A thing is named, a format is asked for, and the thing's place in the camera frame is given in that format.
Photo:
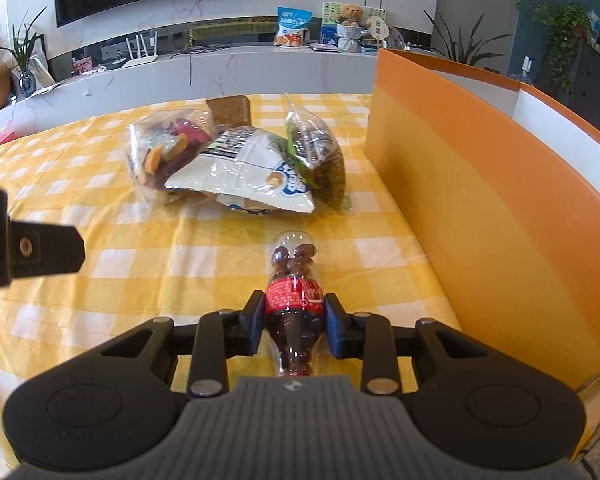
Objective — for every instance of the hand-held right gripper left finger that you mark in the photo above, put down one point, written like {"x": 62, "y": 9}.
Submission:
{"x": 256, "y": 321}

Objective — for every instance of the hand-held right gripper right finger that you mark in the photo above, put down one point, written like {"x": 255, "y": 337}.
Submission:
{"x": 332, "y": 326}

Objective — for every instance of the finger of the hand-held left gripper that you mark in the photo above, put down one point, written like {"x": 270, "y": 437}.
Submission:
{"x": 50, "y": 250}

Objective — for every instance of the chocolate ball bottle red label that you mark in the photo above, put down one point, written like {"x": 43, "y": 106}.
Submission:
{"x": 295, "y": 300}

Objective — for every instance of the orange cardboard box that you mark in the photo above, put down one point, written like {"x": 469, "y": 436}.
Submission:
{"x": 455, "y": 200}

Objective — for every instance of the yellow checkered tablecloth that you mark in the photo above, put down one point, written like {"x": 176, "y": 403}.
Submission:
{"x": 130, "y": 240}

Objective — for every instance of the white snack bag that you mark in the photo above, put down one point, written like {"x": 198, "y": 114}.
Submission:
{"x": 245, "y": 170}

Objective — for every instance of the clear bag of colourful candies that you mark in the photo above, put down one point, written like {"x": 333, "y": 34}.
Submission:
{"x": 165, "y": 150}

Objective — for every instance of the clear green-label dark snack bag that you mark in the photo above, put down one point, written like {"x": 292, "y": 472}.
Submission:
{"x": 320, "y": 160}

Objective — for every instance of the red card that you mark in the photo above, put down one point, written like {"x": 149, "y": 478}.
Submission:
{"x": 83, "y": 66}

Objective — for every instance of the green plant in glass vase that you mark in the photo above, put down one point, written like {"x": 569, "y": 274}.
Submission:
{"x": 24, "y": 50}

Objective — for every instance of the white router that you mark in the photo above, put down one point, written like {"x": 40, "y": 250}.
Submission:
{"x": 140, "y": 59}

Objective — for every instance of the brown snack packet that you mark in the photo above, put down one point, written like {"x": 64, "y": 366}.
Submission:
{"x": 230, "y": 110}

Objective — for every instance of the blue tissue pack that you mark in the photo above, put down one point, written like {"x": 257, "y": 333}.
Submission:
{"x": 330, "y": 35}

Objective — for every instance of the blue snack bag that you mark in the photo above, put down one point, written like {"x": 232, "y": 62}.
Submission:
{"x": 292, "y": 27}

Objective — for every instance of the round sign card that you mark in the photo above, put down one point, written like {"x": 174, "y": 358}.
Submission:
{"x": 377, "y": 27}

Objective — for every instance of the green long-leaf potted plant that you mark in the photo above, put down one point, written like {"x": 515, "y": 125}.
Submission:
{"x": 460, "y": 47}

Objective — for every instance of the teddy bear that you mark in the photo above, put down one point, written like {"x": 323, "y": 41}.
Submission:
{"x": 351, "y": 17}

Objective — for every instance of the green patterned card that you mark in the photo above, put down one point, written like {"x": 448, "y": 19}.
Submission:
{"x": 330, "y": 12}

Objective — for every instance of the clear water bottle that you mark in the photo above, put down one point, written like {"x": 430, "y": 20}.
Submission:
{"x": 524, "y": 71}

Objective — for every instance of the leafy trailing green plant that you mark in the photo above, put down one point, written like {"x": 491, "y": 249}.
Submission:
{"x": 562, "y": 35}

